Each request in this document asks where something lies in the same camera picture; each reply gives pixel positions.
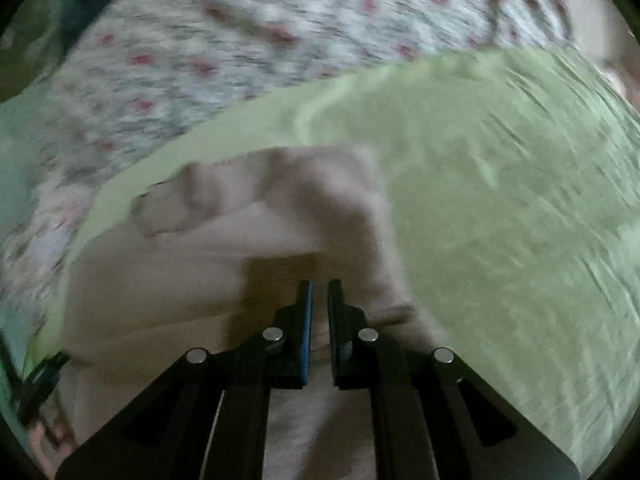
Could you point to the white floral quilt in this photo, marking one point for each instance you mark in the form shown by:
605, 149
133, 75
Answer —
225, 50

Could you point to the grey-beige fleece garment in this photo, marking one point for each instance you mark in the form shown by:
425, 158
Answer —
200, 280

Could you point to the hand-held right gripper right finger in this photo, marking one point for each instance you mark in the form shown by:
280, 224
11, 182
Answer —
334, 340

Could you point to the teal floral pillow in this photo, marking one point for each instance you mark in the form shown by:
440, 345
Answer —
15, 180

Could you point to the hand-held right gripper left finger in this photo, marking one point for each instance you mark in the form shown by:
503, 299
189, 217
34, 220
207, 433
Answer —
306, 340

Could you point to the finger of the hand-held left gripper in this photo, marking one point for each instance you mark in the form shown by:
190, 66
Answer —
42, 377

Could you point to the person's left hand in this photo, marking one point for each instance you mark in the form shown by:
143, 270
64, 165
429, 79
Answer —
52, 437

